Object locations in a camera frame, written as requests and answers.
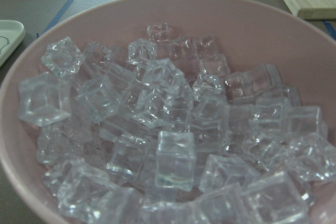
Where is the clear ice cubes pile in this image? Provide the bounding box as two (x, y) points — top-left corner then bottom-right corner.
(18, 24), (335, 223)

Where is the pink bowl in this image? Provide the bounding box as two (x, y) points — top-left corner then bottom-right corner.
(1, 0), (335, 223)

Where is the cream bear tray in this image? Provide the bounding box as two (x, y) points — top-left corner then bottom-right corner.
(0, 20), (26, 67)

